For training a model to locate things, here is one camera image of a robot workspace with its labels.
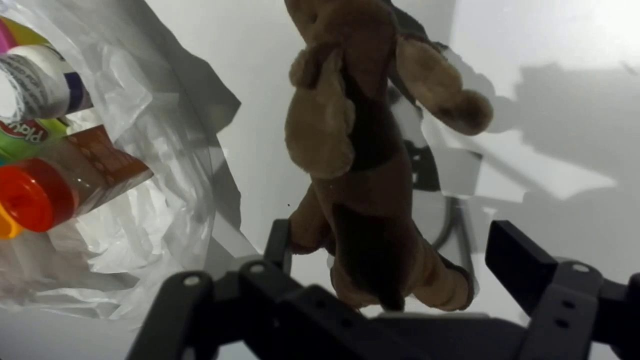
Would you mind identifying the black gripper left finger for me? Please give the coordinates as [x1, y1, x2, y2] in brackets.
[125, 218, 401, 360]

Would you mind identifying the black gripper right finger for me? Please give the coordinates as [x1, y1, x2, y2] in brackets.
[483, 220, 640, 360]

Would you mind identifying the brown bottle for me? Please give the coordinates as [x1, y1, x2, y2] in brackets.
[35, 125, 156, 217]

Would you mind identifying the brown plush toy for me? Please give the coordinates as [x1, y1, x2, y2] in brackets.
[282, 0, 496, 316]

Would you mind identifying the red-capped shaker bottle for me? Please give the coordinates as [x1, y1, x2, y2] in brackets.
[0, 42, 94, 128]

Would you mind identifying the pink lid dough tub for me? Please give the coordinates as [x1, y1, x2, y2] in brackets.
[0, 17, 53, 57]

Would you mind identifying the white plastic bag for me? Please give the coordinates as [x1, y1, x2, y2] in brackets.
[0, 0, 263, 325]

